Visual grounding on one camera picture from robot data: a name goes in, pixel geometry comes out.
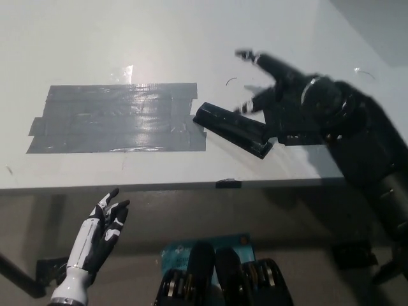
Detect black stapler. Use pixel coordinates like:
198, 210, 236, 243
193, 101, 273, 160

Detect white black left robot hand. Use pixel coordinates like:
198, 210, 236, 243
65, 187, 131, 275

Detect grey duct tape patch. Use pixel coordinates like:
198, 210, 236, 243
25, 82, 207, 155

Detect black table leg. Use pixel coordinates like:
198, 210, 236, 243
0, 252, 46, 298
372, 256, 403, 285

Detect clear tape piece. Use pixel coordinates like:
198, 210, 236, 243
111, 64, 135, 85

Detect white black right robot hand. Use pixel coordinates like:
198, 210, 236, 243
234, 48, 326, 147

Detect teal box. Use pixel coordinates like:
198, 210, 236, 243
161, 234, 256, 286

